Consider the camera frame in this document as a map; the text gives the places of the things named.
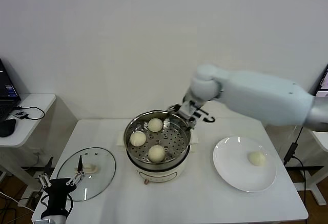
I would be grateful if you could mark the perforated steel steamer basket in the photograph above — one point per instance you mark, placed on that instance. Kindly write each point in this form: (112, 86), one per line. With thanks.
(174, 142)

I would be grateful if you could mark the black laptop with bright screen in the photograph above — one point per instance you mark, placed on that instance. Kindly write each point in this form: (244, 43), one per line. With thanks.
(323, 83)

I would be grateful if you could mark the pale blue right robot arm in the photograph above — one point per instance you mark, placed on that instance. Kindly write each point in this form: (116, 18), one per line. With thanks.
(256, 93)

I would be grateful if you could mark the white electric cooker pot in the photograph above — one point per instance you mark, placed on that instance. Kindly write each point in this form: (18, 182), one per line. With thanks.
(156, 176)

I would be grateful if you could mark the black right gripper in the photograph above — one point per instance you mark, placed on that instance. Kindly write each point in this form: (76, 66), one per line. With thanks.
(189, 108)

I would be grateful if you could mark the white steamed baozi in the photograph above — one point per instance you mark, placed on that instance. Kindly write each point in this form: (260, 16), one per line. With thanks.
(155, 125)
(156, 153)
(138, 139)
(257, 158)

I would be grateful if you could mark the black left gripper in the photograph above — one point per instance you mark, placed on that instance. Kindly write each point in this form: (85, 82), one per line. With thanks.
(57, 189)

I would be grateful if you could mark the white side table with label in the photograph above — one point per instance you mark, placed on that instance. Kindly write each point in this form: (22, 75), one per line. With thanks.
(321, 144)

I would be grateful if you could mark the small black labelled device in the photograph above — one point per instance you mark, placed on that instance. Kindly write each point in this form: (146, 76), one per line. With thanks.
(20, 115)

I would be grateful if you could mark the white side table with mouse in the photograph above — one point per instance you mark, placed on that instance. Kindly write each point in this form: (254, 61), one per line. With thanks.
(38, 101)

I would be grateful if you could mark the white round plate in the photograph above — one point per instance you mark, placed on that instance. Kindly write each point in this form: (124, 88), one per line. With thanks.
(230, 162)

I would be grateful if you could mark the black laptop with dark screen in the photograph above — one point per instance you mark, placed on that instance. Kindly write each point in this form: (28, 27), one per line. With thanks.
(6, 90)

